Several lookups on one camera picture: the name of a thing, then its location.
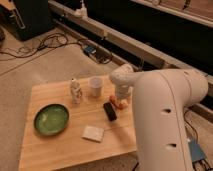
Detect black eraser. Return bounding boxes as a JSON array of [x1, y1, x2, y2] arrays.
[[103, 102, 117, 121]]

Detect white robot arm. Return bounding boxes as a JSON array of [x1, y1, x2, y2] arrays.
[[109, 64, 208, 171]]

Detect orange marker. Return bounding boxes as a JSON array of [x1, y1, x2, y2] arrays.
[[109, 95, 128, 110]]

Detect white patterned bottle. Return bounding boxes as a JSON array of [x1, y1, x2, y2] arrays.
[[70, 78, 82, 104]]

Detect wooden board table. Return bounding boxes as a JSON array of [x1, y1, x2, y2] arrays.
[[19, 75, 136, 171]]

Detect white spray bottle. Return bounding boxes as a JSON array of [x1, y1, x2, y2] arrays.
[[74, 0, 88, 19]]

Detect blue electronic box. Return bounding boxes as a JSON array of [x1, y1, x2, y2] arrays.
[[188, 139, 206, 163]]

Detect black cabinet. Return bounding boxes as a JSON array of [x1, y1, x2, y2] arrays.
[[0, 0, 54, 41]]

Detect black floor cables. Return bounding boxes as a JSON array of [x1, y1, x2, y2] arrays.
[[0, 32, 84, 59]]

